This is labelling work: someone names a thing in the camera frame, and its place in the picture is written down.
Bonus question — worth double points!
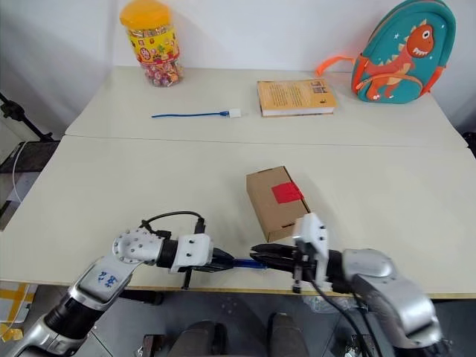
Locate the dark rounded shape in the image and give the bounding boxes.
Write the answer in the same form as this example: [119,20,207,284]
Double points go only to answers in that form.
[177,321,228,357]
[267,312,310,357]

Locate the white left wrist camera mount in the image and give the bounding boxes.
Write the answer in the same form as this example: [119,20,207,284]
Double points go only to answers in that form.
[169,234,214,274]

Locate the black tray shelf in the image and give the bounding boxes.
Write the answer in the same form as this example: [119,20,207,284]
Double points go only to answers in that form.
[0,140,61,175]

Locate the yellow and white carton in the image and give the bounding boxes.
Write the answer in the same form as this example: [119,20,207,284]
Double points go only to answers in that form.
[0,281,39,344]

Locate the red tape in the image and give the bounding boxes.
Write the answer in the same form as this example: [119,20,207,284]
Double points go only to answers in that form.
[271,181,304,205]

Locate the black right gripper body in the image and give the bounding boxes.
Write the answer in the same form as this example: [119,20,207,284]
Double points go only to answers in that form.
[291,246,319,295]

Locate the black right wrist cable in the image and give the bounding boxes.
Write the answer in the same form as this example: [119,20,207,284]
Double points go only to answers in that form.
[309,277,385,357]

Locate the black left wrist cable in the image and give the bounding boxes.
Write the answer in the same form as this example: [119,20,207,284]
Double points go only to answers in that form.
[140,210,207,239]

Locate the teal dinosaur backpack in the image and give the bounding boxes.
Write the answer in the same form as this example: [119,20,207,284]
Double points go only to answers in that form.
[315,0,457,106]

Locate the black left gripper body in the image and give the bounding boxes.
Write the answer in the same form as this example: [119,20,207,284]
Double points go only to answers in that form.
[174,248,226,291]

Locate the blue utility cutter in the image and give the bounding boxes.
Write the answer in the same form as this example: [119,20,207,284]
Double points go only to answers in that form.
[231,257,268,270]

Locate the black tripod stand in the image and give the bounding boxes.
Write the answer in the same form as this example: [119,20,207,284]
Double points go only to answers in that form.
[0,91,61,143]

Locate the dark metal base block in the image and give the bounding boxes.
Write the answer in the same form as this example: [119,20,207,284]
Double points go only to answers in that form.
[344,333,377,357]
[142,333,165,357]

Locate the yellow paperback book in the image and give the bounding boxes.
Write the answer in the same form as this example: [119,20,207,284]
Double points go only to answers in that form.
[256,77,338,118]

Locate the brown cardboard box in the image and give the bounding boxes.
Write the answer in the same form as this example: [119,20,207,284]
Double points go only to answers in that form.
[245,165,314,243]

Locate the thin white cable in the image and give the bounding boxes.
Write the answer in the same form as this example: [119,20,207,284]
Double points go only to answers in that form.
[11,141,28,204]

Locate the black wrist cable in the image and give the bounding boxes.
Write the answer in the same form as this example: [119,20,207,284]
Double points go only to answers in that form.
[140,210,207,239]
[309,277,385,357]

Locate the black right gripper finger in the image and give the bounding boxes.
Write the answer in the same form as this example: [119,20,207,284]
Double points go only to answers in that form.
[248,252,298,272]
[249,242,297,258]

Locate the yellow lidded candy jar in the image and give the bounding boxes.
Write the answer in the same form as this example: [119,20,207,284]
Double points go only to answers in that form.
[119,0,185,89]

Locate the blue network cable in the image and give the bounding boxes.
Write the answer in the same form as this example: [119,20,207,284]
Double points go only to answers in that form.
[150,109,231,120]

